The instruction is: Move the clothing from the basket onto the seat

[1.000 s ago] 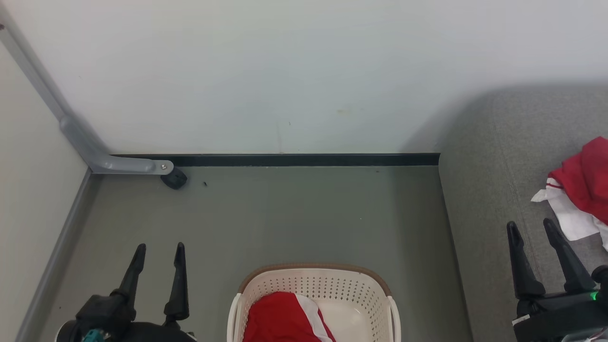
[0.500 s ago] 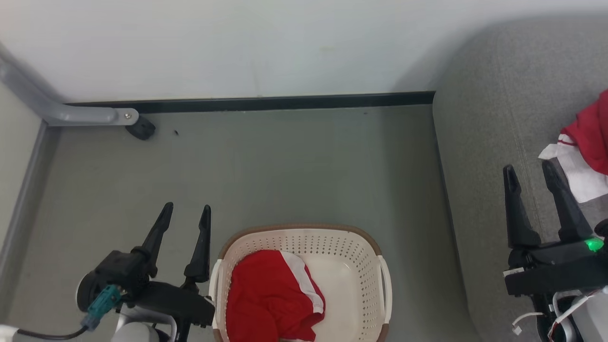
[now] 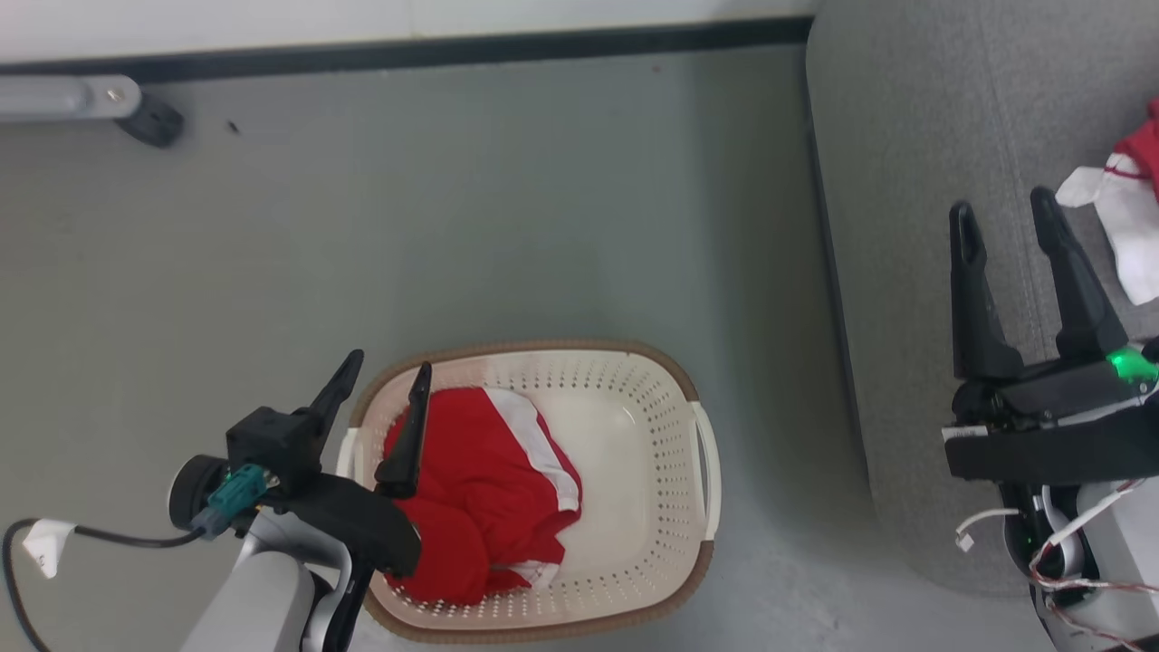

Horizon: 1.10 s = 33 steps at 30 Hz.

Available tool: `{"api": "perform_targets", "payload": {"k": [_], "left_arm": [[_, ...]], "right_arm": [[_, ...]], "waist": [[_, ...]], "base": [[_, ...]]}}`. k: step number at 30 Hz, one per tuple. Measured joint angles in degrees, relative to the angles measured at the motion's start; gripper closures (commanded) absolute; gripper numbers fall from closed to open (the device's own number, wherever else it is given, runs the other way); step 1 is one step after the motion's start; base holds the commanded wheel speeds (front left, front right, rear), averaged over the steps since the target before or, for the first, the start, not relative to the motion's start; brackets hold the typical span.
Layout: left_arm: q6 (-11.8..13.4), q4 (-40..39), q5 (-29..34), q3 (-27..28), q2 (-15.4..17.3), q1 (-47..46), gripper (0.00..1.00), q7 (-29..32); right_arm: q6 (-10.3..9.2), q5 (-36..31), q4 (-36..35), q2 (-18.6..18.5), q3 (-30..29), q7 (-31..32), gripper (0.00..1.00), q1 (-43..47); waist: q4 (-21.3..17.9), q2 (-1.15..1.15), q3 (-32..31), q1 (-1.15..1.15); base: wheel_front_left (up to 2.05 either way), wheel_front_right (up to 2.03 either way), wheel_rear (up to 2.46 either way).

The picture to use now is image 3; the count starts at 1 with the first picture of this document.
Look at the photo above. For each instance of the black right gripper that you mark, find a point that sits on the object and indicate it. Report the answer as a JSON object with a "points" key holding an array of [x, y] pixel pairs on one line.
{"points": [[1050, 435]]}

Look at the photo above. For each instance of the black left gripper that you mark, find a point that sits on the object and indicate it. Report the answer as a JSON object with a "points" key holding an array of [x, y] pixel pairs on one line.
{"points": [[353, 516]]}

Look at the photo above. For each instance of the red and white garment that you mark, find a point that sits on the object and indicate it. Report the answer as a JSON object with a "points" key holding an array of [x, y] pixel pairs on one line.
{"points": [[1132, 226]]}

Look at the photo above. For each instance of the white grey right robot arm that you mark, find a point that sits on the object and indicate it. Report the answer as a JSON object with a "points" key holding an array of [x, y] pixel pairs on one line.
{"points": [[1127, 543]]}

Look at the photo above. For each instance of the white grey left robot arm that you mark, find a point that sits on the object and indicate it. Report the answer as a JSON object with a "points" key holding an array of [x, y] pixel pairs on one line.
{"points": [[253, 598]]}

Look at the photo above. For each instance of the grey fabric sofa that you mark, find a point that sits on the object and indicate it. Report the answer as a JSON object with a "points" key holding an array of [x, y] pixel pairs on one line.
{"points": [[905, 181]]}

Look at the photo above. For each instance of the red garment with white stripe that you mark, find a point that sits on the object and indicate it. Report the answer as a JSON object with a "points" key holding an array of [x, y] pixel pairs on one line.
{"points": [[480, 489]]}

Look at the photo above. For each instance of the cream perforated laundry basket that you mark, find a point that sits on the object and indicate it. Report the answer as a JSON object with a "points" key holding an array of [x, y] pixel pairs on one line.
{"points": [[634, 435]]}

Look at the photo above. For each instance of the dark round foot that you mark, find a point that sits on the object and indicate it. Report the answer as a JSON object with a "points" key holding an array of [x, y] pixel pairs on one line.
{"points": [[152, 122]]}

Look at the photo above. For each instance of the dark baseboard strip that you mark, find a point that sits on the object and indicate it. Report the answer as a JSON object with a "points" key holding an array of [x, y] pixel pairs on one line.
{"points": [[453, 50]]}

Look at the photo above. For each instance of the black round wrist camera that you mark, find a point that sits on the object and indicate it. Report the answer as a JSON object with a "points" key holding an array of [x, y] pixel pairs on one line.
{"points": [[192, 489]]}

